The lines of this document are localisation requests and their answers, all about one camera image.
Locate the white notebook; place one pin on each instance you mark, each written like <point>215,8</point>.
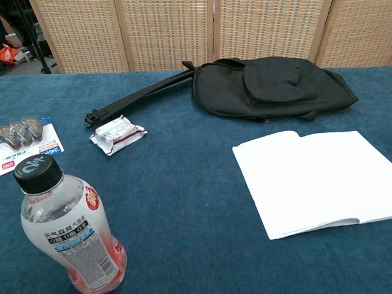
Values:
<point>306,183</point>

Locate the blue carpet table mat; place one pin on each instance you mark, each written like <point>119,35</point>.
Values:
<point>183,199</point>

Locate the white red snack packet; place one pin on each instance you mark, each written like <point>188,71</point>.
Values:
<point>116,134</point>

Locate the black sling bag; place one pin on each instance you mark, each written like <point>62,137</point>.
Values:
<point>275,85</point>

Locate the wooden rattan folding screen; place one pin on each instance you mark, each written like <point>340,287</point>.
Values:
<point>165,30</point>

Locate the clear drink bottle black cap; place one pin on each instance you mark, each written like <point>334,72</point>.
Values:
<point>67,220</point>

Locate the black tripod stand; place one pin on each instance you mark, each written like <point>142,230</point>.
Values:
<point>46,69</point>

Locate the blister card pack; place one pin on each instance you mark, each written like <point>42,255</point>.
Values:
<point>18,134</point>

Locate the orange white plastic bag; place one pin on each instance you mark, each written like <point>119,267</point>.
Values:
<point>7,53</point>

